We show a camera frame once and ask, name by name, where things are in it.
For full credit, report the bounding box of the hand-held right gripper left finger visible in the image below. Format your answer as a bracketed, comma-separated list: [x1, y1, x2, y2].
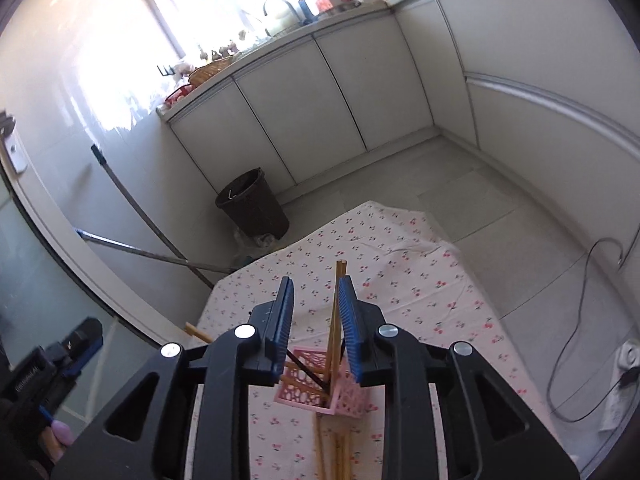
[50, 275, 297, 480]

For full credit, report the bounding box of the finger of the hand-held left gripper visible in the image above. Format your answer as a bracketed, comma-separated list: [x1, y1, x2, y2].
[47, 316, 104, 381]

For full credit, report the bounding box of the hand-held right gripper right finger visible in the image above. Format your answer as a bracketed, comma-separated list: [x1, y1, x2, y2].
[336, 274, 582, 480]

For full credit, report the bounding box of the black chopstick with gold band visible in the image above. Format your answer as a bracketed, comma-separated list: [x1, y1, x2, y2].
[286, 351, 332, 397]

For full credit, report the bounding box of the pink perforated utensil holder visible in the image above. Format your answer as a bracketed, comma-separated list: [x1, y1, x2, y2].
[272, 347, 373, 418]

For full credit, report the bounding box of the bundle of bamboo chopsticks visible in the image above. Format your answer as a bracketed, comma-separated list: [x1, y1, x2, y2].
[314, 410, 351, 480]

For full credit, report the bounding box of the person's left forearm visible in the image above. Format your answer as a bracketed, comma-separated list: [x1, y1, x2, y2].
[42, 420, 76, 461]

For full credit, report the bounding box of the cherry print tablecloth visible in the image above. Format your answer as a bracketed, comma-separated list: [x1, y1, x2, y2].
[182, 200, 566, 480]

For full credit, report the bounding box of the clear plastic bag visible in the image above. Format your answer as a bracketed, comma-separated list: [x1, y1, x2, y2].
[232, 230, 286, 266]

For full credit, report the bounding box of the frosted glass sliding door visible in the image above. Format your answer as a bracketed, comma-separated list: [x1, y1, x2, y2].
[0, 110, 211, 461]

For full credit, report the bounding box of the dark woven trash bin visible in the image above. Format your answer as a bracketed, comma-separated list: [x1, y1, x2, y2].
[215, 167, 291, 238]

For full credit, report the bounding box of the white cabinet with doors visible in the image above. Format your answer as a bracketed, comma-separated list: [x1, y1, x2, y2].
[157, 0, 441, 191]

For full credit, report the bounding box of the red plastic basket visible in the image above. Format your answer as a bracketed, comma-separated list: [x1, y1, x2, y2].
[165, 85, 197, 108]

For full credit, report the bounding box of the wicker basket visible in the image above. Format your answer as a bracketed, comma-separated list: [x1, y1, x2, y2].
[187, 57, 235, 83]

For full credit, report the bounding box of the row of small figurines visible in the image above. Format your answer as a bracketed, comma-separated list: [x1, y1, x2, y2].
[197, 37, 251, 63]

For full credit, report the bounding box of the white cabinet with drawers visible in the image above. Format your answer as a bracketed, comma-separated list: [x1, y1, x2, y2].
[387, 0, 640, 201]

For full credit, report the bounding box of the dish rack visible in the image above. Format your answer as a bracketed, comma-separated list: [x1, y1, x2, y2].
[262, 0, 321, 36]

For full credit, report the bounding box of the kitchen window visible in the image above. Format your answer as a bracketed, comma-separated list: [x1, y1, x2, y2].
[142, 0, 331, 56]

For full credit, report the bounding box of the black floor cable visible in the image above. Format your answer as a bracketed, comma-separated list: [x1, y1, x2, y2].
[546, 237, 631, 423]

